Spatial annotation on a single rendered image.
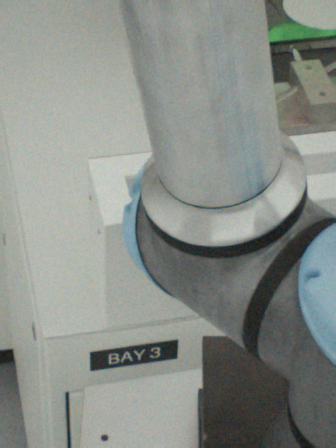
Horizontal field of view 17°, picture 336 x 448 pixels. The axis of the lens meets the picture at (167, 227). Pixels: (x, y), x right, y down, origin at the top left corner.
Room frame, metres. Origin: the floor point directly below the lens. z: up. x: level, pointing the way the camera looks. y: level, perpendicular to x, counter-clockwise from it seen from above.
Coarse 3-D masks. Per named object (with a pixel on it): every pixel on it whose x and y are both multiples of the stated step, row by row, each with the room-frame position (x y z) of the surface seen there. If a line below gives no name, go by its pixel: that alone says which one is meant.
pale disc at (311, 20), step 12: (288, 0) 1.22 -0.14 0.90; (300, 0) 1.22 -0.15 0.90; (312, 0) 1.22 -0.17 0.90; (324, 0) 1.22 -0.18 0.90; (288, 12) 1.19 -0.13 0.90; (300, 12) 1.19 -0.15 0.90; (312, 12) 1.20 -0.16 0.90; (324, 12) 1.20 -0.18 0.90; (312, 24) 1.17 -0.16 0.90; (324, 24) 1.17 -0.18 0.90
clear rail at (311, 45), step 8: (304, 40) 1.13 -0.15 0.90; (312, 40) 1.13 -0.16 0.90; (320, 40) 1.13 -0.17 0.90; (328, 40) 1.13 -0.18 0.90; (272, 48) 1.11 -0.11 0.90; (280, 48) 1.12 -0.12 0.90; (288, 48) 1.12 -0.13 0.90; (296, 48) 1.12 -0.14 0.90; (304, 48) 1.12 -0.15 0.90; (312, 48) 1.13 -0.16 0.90; (320, 48) 1.13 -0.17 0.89; (328, 48) 1.13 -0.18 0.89
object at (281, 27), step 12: (276, 0) 1.22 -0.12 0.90; (276, 12) 1.19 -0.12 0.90; (276, 24) 1.17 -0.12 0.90; (288, 24) 1.17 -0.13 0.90; (300, 24) 1.17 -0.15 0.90; (276, 36) 1.14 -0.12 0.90; (288, 36) 1.14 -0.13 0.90; (300, 36) 1.14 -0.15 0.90; (312, 36) 1.14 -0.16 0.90; (324, 36) 1.15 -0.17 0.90
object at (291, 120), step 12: (276, 84) 1.07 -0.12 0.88; (288, 84) 1.07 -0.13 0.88; (288, 96) 1.05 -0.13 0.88; (276, 108) 1.03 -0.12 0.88; (288, 108) 1.03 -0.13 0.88; (300, 108) 1.03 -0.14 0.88; (288, 120) 1.01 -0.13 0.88; (300, 120) 1.01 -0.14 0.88; (288, 132) 1.00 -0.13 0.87; (300, 132) 1.00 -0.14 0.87; (312, 132) 1.00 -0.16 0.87
